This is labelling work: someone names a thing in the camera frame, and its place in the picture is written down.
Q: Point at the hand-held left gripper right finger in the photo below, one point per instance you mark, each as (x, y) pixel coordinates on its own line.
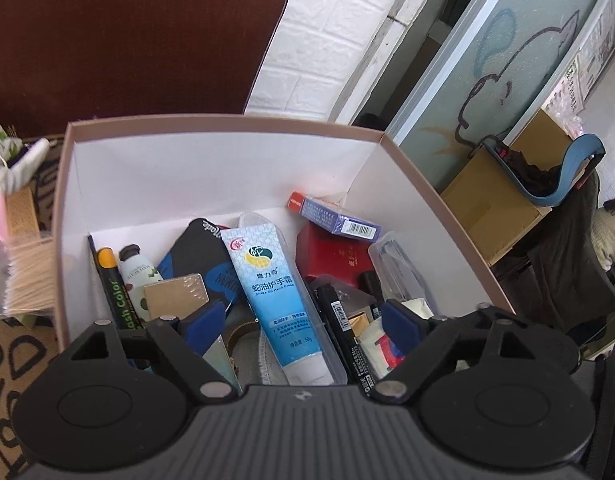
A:
(400, 322)

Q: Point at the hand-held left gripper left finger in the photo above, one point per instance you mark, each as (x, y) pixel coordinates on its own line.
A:
(205, 322)

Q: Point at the black marker pen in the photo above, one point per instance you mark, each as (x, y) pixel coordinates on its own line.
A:
(342, 325)

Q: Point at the blue hand cream tube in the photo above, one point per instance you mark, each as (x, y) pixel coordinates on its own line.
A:
(282, 300)

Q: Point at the red box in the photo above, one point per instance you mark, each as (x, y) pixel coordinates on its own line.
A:
(332, 260)

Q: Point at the blue playing card box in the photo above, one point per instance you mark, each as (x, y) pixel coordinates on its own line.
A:
(332, 217)

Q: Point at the pink cardboard box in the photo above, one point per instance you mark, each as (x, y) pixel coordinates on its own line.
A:
(187, 175)

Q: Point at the red and white sachet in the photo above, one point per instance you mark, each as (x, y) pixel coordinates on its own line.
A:
(382, 350)

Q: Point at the tan box in cellophane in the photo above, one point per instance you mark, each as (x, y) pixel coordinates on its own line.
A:
(175, 297)

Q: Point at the short black pen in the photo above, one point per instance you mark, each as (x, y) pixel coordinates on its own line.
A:
(373, 290)

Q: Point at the teal card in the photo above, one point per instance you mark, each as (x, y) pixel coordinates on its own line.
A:
(222, 365)

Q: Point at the clear plastic case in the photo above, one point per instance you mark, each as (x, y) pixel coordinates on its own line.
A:
(397, 270)

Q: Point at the black and blue pouch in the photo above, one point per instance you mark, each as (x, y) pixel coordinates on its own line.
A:
(197, 255)

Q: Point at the small white cream tube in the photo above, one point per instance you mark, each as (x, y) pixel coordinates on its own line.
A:
(137, 280)

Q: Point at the black pen with yellow cap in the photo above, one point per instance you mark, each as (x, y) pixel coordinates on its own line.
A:
(112, 290)

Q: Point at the brown cardboard carton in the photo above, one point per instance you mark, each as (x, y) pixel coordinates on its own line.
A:
(492, 210)

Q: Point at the dark hanging jacket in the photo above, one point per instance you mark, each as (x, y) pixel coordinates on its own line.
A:
(562, 270)

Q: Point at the pack of wooden toothpicks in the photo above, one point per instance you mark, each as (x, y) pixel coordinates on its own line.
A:
(29, 280)

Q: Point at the tan small carton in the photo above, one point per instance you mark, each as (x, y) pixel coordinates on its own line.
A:
(22, 210)

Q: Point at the glass door with cartoon drawing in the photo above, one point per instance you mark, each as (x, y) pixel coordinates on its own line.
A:
(487, 60)

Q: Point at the paper notices on door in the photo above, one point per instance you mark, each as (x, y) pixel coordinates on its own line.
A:
(582, 80)

